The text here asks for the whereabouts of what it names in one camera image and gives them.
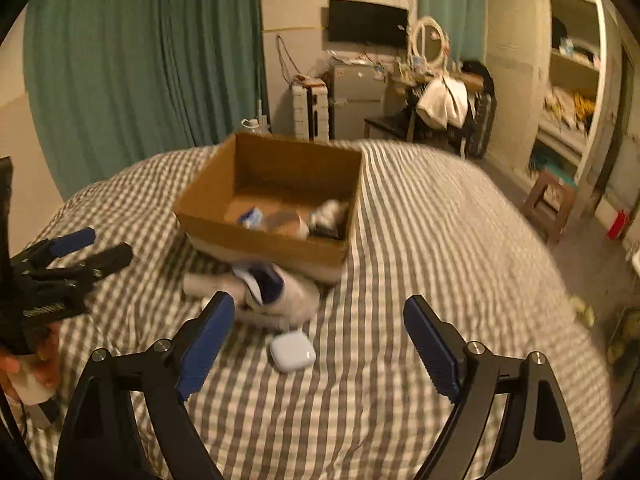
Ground person's left hand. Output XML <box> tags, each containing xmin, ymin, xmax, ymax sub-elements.
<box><xmin>0</xmin><ymin>321</ymin><xmax>63</xmax><ymax>407</ymax></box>

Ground black clothes-covered chair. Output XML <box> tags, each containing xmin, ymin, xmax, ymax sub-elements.
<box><xmin>452</xmin><ymin>60</ymin><xmax>496</xmax><ymax>158</ymax></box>

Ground grey small fridge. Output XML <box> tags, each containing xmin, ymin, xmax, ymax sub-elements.
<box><xmin>330</xmin><ymin>62</ymin><xmax>388</xmax><ymax>142</ymax></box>

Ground white open wardrobe shelf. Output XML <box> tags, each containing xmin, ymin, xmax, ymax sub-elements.
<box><xmin>525</xmin><ymin>0</ymin><xmax>610</xmax><ymax>221</ymax></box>

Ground red container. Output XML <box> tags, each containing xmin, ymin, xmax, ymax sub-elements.
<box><xmin>606</xmin><ymin>210</ymin><xmax>628</xmax><ymax>241</ymax></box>

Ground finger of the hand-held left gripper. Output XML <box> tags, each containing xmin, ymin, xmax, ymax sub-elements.
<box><xmin>47</xmin><ymin>242</ymin><xmax>135</xmax><ymax>282</ymax></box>
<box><xmin>12</xmin><ymin>227</ymin><xmax>97</xmax><ymax>272</ymax></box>

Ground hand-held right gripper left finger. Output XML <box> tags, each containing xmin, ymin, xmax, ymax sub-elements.
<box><xmin>54</xmin><ymin>290</ymin><xmax>236</xmax><ymax>480</ymax></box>

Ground wide teal curtain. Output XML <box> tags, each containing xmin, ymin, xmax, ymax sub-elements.
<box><xmin>22</xmin><ymin>0</ymin><xmax>266</xmax><ymax>201</ymax></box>

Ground white earbud case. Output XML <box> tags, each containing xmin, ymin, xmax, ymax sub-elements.
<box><xmin>269</xmin><ymin>330</ymin><xmax>317</xmax><ymax>373</ymax></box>

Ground white hanging garment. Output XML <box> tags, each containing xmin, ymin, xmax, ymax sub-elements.
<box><xmin>416</xmin><ymin>76</ymin><xmax>471</xmax><ymax>128</ymax></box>

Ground pale floor item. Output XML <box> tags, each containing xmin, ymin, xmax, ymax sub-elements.
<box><xmin>570</xmin><ymin>295</ymin><xmax>596</xmax><ymax>323</ymax></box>

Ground dark wall cable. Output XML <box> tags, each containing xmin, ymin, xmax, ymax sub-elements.
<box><xmin>276</xmin><ymin>35</ymin><xmax>302</xmax><ymax>84</ymax></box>

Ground white suitcase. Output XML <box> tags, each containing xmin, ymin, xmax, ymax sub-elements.
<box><xmin>290</xmin><ymin>80</ymin><xmax>332</xmax><ymax>142</ymax></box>

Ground blue and white packet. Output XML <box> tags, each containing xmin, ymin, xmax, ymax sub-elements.
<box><xmin>237</xmin><ymin>207</ymin><xmax>265</xmax><ymax>231</ymax></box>

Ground brown wooden stool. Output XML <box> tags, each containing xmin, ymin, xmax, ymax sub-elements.
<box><xmin>520</xmin><ymin>169</ymin><xmax>581</xmax><ymax>246</ymax></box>

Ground white oval mirror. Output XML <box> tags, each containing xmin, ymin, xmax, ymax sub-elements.
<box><xmin>407</xmin><ymin>15</ymin><xmax>449</xmax><ymax>68</ymax></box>

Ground items inside box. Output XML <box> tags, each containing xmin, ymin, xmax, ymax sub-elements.
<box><xmin>264</xmin><ymin>208</ymin><xmax>311</xmax><ymax>238</ymax></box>

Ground white crumpled cloth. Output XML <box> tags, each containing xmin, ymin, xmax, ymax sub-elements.
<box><xmin>310</xmin><ymin>199</ymin><xmax>351</xmax><ymax>233</ymax></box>

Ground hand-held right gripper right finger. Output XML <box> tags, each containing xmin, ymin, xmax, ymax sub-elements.
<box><xmin>403</xmin><ymin>294</ymin><xmax>583</xmax><ymax>480</ymax></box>

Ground brown cardboard box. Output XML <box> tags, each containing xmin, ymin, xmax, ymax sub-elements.
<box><xmin>172</xmin><ymin>132</ymin><xmax>364</xmax><ymax>286</ymax></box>

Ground black wall television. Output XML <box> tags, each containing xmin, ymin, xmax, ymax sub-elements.
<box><xmin>327</xmin><ymin>0</ymin><xmax>410</xmax><ymax>51</ymax></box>

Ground white and blue sneaker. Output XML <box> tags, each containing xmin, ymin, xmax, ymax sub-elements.
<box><xmin>232</xmin><ymin>262</ymin><xmax>323</xmax><ymax>332</ymax></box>

